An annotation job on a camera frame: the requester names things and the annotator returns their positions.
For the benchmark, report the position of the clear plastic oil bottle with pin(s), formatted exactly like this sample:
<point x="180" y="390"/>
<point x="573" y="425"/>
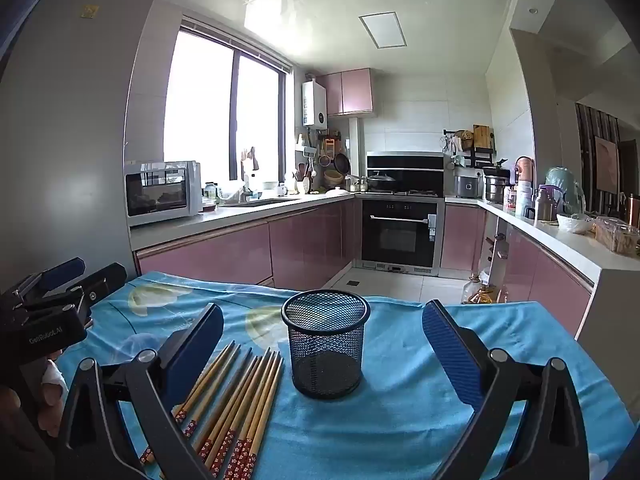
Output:
<point x="470" y="292"/>

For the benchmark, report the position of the pink kettle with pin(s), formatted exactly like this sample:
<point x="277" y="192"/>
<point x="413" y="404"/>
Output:
<point x="524" y="170"/>

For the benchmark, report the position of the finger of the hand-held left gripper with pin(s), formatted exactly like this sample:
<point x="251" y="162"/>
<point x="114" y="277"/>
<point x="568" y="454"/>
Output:
<point x="57" y="274"/>
<point x="105" y="280"/>

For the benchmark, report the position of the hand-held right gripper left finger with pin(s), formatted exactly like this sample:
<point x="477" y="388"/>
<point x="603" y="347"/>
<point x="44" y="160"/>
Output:
<point x="197" y="355"/>

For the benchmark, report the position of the kitchen window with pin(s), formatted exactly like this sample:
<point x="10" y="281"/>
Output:
<point x="205" y="110"/>

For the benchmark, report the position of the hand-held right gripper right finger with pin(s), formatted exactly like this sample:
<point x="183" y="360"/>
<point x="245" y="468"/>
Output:
<point x="450" y="355"/>

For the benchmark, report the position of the grey rice cooker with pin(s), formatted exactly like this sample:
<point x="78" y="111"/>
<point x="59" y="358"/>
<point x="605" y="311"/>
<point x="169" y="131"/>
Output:
<point x="467" y="185"/>

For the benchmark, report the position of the black wok with lid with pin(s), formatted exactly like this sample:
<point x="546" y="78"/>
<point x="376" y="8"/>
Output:
<point x="382" y="181"/>

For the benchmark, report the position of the ceiling light panel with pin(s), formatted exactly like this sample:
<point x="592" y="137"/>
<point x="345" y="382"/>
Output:
<point x="382" y="30"/>

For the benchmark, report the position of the black mesh utensil holder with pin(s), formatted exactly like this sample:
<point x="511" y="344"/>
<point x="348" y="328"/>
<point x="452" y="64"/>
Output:
<point x="325" y="355"/>

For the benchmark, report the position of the steel thermos purple lid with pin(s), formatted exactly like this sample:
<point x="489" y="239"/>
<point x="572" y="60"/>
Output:
<point x="545" y="207"/>

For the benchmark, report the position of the hanging frying pan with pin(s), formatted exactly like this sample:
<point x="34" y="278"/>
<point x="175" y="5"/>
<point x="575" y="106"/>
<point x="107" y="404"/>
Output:
<point x="342" y="164"/>

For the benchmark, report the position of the clear plastic food container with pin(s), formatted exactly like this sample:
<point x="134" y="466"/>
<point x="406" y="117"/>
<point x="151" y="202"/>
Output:
<point x="617" y="237"/>

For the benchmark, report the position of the pink kitchen base cabinets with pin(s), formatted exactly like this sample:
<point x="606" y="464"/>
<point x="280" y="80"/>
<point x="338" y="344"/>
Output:
<point x="225" y="255"/>
<point x="545" y="280"/>

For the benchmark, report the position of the white wall water heater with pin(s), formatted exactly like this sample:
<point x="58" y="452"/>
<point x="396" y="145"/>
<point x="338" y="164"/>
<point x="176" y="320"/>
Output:
<point x="315" y="105"/>

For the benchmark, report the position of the black built-in oven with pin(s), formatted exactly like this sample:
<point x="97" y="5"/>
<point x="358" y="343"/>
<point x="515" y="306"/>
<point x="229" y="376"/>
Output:
<point x="400" y="235"/>

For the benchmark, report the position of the black wall rack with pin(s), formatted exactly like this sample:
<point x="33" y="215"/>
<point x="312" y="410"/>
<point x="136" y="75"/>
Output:
<point x="482" y="152"/>

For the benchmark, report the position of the steel stock pot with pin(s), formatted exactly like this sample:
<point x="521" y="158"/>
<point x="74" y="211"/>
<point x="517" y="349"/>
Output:
<point x="496" y="187"/>

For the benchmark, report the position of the white microwave oven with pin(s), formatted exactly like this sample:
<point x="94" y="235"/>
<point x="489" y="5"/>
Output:
<point x="160" y="192"/>

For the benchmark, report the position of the steel kitchen sink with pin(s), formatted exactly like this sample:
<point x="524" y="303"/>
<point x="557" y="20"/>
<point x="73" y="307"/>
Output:
<point x="260" y="202"/>

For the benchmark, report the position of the bundle of wooden chopsticks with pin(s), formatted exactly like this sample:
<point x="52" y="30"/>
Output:
<point x="240" y="410"/>

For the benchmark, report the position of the white jar red label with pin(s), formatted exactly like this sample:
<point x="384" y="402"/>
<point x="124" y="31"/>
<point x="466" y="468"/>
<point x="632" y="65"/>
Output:
<point x="510" y="199"/>

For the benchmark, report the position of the blue floral tablecloth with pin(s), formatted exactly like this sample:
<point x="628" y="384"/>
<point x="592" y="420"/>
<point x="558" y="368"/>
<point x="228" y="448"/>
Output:
<point x="400" y="410"/>

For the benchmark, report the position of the black range hood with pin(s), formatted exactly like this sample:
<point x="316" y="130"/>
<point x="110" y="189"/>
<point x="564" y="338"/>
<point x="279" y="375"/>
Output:
<point x="405" y="167"/>

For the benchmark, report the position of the copper cup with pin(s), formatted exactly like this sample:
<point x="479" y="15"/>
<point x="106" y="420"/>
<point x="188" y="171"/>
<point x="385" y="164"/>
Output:
<point x="632" y="210"/>

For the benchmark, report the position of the pink wall cabinet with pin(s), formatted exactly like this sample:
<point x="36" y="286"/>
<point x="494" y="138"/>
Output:
<point x="350" y="92"/>

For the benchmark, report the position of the pale green food cover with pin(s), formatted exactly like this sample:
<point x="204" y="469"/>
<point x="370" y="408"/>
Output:
<point x="562" y="185"/>

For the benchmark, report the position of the white bowl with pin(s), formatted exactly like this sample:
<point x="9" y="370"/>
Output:
<point x="575" y="224"/>

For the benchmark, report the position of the amber oil bottle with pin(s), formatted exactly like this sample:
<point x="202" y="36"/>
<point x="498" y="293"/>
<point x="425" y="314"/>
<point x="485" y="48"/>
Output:
<point x="487" y="296"/>

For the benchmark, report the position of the wooden slat partition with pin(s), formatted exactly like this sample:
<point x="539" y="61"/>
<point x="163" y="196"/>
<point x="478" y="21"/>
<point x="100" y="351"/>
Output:
<point x="605" y="160"/>

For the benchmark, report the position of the person's left hand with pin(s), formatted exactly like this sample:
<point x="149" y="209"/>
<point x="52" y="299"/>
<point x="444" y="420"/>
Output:
<point x="50" y="400"/>

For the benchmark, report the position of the grey refrigerator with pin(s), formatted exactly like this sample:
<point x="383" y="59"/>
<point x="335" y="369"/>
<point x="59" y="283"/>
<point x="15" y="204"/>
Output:
<point x="75" y="135"/>

